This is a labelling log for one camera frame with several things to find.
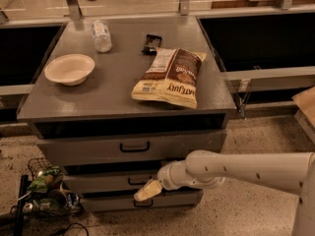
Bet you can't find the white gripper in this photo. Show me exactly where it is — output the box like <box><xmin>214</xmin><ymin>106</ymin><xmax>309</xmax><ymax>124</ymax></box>
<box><xmin>134</xmin><ymin>160</ymin><xmax>196</xmax><ymax>202</ymax></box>

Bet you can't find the grey drawer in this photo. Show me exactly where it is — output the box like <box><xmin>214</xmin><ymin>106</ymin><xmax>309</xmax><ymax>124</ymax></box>
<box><xmin>63</xmin><ymin>169</ymin><xmax>158</xmax><ymax>194</ymax></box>
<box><xmin>37</xmin><ymin>130</ymin><xmax>227</xmax><ymax>166</ymax></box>
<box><xmin>81</xmin><ymin>188</ymin><xmax>203</xmax><ymax>212</ymax></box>

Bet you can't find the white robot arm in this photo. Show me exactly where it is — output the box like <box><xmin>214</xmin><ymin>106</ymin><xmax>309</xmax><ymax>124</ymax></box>
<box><xmin>134</xmin><ymin>149</ymin><xmax>315</xmax><ymax>236</ymax></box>

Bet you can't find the grey bottom drawer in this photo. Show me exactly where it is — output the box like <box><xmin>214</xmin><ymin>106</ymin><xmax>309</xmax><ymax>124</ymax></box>
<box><xmin>81</xmin><ymin>188</ymin><xmax>203</xmax><ymax>212</ymax></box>

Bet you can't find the grey top drawer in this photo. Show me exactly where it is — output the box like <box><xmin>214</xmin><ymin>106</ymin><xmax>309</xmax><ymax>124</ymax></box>
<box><xmin>37</xmin><ymin>130</ymin><xmax>227</xmax><ymax>166</ymax></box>

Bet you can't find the grey drawer cabinet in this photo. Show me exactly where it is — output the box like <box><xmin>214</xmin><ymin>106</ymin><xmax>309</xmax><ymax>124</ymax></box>
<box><xmin>16</xmin><ymin>15</ymin><xmax>238</xmax><ymax>213</ymax></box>

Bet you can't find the soda can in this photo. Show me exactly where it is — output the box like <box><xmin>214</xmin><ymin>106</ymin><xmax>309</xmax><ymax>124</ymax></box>
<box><xmin>67</xmin><ymin>193</ymin><xmax>81</xmax><ymax>213</ymax></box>

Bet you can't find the green chip bag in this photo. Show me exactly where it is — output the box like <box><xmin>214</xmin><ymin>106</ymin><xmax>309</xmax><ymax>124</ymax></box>
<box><xmin>28</xmin><ymin>166</ymin><xmax>63</xmax><ymax>194</ymax></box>

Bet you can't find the brown cream chip bag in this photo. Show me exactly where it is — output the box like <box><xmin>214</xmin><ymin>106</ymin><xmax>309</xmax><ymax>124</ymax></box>
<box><xmin>131</xmin><ymin>47</ymin><xmax>207</xmax><ymax>109</ymax></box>

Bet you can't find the white paper bowl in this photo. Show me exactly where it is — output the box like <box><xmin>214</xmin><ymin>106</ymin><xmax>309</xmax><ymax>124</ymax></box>
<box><xmin>44</xmin><ymin>54</ymin><xmax>95</xmax><ymax>86</ymax></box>

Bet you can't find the dark snack bar wrapper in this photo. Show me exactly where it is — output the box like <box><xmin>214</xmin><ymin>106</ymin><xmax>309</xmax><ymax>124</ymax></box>
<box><xmin>142</xmin><ymin>34</ymin><xmax>162</xmax><ymax>55</ymax></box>

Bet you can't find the brown cardboard box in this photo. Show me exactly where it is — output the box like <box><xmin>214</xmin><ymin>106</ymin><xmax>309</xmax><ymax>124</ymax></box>
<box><xmin>292</xmin><ymin>87</ymin><xmax>315</xmax><ymax>127</ymax></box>

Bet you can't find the black floor cable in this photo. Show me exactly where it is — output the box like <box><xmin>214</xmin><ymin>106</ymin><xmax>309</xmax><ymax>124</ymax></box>
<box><xmin>48</xmin><ymin>222</ymin><xmax>91</xmax><ymax>236</ymax></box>

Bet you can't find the black wire basket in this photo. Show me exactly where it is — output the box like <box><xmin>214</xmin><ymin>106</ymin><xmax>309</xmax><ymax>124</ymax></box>
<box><xmin>28</xmin><ymin>157</ymin><xmax>51</xmax><ymax>180</ymax></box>

